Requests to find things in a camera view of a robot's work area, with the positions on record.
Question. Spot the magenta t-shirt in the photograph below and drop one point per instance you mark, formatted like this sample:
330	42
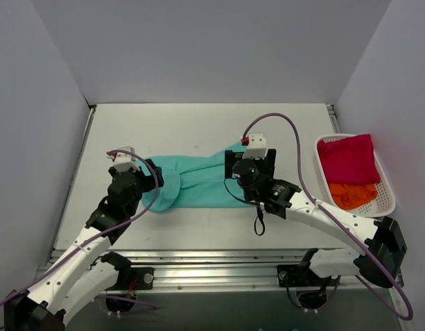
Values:
349	160

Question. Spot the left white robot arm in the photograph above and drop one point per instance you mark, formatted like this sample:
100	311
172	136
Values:
87	267

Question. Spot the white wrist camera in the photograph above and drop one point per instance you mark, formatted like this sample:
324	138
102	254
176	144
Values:
256	146
123	162

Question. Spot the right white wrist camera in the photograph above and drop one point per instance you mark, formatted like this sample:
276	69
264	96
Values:
256	146

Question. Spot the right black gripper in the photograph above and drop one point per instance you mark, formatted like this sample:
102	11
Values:
230	164

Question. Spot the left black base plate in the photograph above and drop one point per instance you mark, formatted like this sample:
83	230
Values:
140	277

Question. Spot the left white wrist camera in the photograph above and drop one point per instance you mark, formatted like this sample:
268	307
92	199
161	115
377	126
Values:
123	162

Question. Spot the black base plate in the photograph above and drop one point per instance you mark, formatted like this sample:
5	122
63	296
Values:
140	277
292	275

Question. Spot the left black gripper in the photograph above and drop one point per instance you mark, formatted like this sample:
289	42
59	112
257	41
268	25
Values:
152	176

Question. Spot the teal t-shirt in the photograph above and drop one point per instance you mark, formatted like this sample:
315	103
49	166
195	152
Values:
195	182

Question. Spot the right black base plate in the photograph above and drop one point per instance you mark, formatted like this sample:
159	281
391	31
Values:
292	275

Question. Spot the orange t-shirt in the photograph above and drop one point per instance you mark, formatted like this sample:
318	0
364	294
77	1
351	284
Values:
349	197

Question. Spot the aluminium frame rail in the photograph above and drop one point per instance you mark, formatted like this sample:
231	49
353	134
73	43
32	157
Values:
195	271

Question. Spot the white plastic basket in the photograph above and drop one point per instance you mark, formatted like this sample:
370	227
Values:
384	203

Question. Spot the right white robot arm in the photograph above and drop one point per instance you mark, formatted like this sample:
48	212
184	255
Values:
376	248

